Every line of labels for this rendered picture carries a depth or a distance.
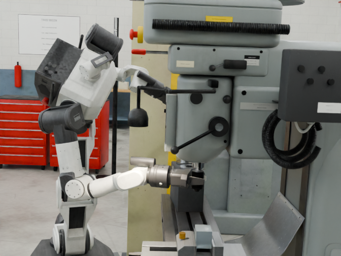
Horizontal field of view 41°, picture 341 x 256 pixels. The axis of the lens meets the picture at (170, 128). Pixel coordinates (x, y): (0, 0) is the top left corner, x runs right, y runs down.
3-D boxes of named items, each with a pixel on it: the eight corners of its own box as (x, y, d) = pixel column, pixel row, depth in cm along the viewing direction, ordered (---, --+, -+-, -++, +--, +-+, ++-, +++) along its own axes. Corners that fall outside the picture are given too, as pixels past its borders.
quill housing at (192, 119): (175, 165, 159) (179, 73, 154) (173, 152, 179) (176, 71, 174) (229, 166, 160) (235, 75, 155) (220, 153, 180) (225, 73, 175)
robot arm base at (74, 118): (46, 141, 185) (33, 120, 179) (59, 123, 195) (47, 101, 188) (78, 138, 180) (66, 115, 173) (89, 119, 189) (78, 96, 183)
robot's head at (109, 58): (84, 65, 184) (88, 57, 178) (101, 57, 188) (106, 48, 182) (93, 78, 184) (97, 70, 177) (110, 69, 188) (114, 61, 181)
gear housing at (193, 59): (170, 73, 152) (171, 43, 150) (167, 70, 176) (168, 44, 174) (268, 77, 154) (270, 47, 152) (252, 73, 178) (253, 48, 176)
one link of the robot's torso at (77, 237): (53, 245, 249) (55, 170, 229) (89, 241, 256) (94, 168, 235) (56, 264, 236) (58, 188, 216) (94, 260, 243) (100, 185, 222)
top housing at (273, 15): (142, 42, 149) (143, -8, 146) (143, 43, 175) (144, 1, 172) (282, 48, 151) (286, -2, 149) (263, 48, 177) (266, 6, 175)
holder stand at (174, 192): (177, 212, 206) (178, 169, 202) (169, 197, 227) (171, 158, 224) (203, 212, 208) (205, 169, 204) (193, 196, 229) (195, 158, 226)
